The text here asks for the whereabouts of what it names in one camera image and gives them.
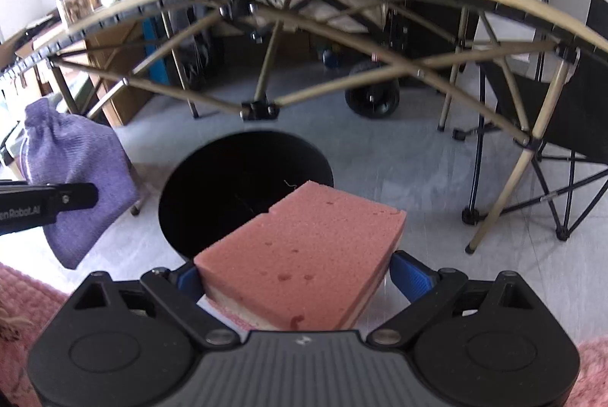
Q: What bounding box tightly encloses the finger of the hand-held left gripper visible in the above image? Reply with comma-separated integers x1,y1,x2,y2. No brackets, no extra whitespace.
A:
45,183,100,213

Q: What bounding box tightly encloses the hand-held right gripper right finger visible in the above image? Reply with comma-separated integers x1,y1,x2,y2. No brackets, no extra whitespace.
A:
367,251,538,348

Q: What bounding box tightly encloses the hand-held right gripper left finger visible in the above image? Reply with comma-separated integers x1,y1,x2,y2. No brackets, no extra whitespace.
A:
70,263,239,350

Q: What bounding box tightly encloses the purple drawstring pouch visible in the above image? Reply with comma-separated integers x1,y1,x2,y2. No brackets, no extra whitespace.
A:
19,97,141,270

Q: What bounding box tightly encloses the black round bin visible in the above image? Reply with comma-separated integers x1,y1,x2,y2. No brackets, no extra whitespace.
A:
158,130,334,260

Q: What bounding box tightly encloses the pink sponge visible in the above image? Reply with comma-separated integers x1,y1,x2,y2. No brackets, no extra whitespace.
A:
194,180,408,332

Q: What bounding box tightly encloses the pink fluffy rug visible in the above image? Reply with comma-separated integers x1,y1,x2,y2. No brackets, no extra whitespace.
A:
0,262,608,407

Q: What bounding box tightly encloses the blue storage box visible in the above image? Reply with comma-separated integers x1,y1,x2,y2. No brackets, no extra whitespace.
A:
141,14,168,86

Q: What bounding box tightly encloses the folding wagon with black wheels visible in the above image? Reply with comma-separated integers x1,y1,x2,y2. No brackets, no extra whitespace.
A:
237,0,476,119

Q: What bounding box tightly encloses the clear snack jar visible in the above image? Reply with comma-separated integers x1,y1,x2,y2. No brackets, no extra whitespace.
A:
57,0,93,25

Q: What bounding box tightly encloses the tan folding table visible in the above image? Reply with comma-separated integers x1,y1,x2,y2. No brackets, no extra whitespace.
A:
0,0,608,255

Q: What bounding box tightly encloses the black folding chair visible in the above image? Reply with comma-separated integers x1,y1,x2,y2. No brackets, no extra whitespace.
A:
453,0,608,241

